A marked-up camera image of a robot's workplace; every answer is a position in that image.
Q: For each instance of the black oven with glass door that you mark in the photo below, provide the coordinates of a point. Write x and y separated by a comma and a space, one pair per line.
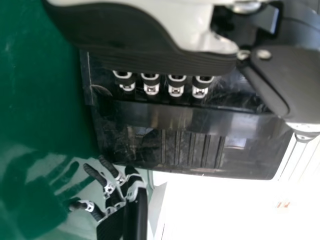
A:
190, 140

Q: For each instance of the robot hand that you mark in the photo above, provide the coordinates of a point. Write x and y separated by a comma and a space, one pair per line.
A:
117, 222
140, 32

